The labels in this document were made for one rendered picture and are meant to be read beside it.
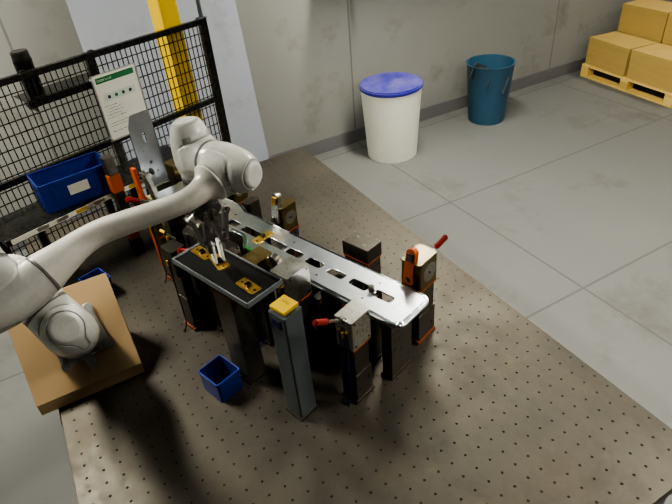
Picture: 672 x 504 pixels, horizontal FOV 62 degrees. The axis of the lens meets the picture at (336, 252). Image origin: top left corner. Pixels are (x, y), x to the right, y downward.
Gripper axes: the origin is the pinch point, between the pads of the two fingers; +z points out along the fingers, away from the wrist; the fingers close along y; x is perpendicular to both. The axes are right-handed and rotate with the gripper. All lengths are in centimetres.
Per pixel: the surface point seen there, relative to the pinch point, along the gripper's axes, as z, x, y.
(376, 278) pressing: 24, -15, 47
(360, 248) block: 21, -1, 50
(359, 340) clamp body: 27, -33, 27
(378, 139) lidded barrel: 102, 212, 209
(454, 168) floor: 123, 164, 249
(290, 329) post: 14.5, -28.4, 7.7
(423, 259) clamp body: 18, -22, 61
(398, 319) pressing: 24, -35, 40
